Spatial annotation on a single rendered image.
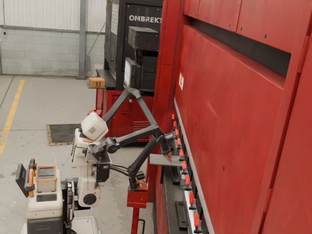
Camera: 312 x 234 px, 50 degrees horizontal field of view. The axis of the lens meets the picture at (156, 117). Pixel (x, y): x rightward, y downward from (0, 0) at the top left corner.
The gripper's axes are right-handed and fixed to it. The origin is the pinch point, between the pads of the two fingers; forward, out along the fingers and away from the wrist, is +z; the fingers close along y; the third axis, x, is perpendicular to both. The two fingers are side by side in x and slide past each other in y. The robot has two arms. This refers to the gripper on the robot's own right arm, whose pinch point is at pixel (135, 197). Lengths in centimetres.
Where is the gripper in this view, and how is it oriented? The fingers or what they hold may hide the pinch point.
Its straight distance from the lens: 280.8
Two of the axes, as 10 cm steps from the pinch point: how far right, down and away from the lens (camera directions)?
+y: 9.9, -1.3, -0.6
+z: 1.4, 9.3, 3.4
